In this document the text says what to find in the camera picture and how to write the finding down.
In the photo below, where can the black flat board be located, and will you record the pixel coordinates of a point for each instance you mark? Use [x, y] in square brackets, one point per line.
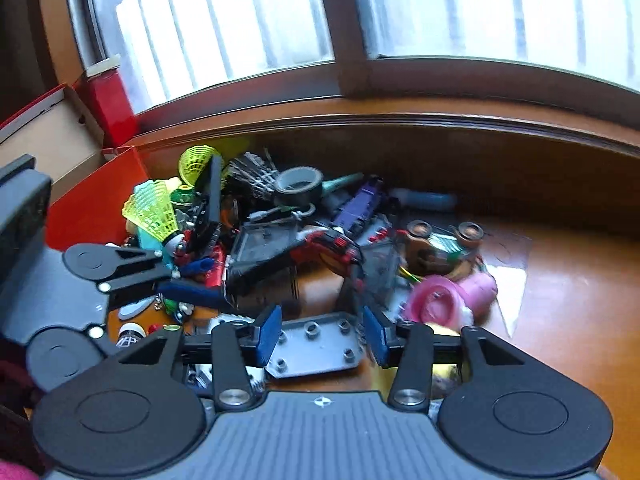
[215, 190]

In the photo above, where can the barred window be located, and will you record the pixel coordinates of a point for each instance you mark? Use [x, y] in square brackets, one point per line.
[225, 10]

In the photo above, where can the grey studded building plate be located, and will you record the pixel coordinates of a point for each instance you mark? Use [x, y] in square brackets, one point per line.
[315, 350]

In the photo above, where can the blue marker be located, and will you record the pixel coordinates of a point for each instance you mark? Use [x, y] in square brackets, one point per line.
[197, 267]

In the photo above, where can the blue-grey tube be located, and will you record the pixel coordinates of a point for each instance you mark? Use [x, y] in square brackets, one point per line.
[430, 200]

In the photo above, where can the grey tape roll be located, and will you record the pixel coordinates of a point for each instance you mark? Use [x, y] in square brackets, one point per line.
[300, 198]

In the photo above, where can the pink toy cup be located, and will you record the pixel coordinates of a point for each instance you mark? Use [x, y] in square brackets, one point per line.
[477, 290]

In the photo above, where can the green round toy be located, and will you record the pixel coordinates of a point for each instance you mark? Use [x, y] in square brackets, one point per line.
[182, 195]

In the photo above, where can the white feather shuttlecock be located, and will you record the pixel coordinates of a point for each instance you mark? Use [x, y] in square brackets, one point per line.
[255, 175]

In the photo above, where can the small tan box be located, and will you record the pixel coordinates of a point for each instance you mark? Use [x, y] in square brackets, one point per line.
[102, 66]

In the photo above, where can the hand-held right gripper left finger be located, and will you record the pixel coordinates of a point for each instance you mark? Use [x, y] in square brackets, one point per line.
[269, 335]

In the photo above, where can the purple toy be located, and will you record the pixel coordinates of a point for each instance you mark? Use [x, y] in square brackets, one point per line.
[357, 205]

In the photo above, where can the red box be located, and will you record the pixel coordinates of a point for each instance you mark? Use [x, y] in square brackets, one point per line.
[112, 105]

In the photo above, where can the white oval piece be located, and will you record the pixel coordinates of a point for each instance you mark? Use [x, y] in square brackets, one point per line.
[136, 308]

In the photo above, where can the orange cardboard shoe box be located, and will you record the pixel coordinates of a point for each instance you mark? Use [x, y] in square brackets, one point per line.
[55, 130]

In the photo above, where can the brown toy car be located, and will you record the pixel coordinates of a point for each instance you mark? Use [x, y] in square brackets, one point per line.
[430, 255]

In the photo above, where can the pink garment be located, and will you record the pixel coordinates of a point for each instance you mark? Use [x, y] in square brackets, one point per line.
[17, 471]

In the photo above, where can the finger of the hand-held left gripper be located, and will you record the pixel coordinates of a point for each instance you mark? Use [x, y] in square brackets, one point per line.
[106, 342]
[192, 295]

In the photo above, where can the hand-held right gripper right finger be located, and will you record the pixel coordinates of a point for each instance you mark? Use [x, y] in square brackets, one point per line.
[376, 335]

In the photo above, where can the red and black toy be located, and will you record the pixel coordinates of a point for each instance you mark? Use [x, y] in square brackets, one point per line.
[325, 250]

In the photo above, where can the dark clear plastic box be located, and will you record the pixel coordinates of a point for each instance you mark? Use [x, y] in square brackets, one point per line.
[380, 270]
[262, 247]

